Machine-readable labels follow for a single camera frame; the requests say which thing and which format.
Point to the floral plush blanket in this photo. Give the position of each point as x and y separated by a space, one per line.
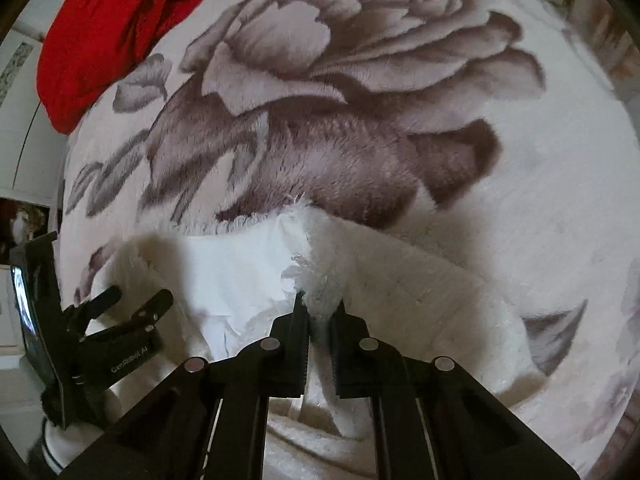
350 85

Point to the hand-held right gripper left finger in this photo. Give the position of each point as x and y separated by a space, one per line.
292 352

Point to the white wardrobe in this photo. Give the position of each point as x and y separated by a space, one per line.
25 125

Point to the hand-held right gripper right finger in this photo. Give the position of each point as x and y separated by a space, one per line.
346 355

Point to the red quilt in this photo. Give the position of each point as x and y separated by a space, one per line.
110 35

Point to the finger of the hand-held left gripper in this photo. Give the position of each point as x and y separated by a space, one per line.
152 312
102 301

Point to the white fluffy garment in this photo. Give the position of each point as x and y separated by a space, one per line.
400 300

